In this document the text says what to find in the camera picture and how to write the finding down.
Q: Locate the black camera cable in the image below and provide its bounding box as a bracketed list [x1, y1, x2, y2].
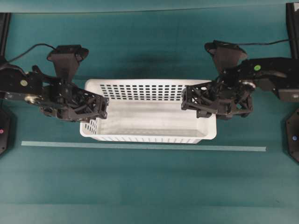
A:
[238, 38, 292, 46]
[4, 43, 58, 63]

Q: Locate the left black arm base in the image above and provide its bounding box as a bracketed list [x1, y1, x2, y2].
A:
[0, 101, 17, 157]

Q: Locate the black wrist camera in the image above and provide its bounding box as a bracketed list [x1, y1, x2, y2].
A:
[47, 45, 89, 83]
[204, 40, 247, 75]

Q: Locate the left black vertical rail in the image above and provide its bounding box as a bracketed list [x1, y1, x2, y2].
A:
[0, 13, 11, 62]

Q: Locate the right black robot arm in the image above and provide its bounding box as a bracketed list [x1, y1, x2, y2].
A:
[181, 57, 299, 119]

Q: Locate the right black camera cable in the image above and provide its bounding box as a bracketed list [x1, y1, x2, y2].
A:
[238, 38, 292, 46]

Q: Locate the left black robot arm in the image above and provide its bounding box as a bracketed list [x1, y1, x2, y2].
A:
[0, 64, 109, 122]

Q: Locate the light green tape strip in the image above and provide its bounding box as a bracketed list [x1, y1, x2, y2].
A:
[21, 141, 266, 152]

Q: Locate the left black camera cable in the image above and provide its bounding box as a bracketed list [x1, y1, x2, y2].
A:
[4, 43, 58, 63]

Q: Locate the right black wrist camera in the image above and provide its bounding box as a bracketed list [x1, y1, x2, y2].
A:
[204, 40, 247, 75]

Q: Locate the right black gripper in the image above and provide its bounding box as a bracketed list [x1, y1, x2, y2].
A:
[181, 77, 253, 120]

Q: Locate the right black vertical rail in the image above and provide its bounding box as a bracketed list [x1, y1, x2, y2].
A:
[286, 2, 299, 59]

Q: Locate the black vertical rail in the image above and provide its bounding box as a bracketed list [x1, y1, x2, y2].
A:
[286, 2, 299, 59]
[0, 13, 11, 62]

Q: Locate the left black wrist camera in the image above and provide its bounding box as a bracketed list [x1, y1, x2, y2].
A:
[47, 45, 89, 83]

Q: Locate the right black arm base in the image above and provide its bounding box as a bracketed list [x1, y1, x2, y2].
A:
[282, 108, 299, 165]

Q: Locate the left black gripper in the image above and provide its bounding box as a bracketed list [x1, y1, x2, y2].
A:
[28, 65, 109, 122]

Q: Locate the white plastic lattice basket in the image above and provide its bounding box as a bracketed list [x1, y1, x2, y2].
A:
[80, 79, 217, 144]

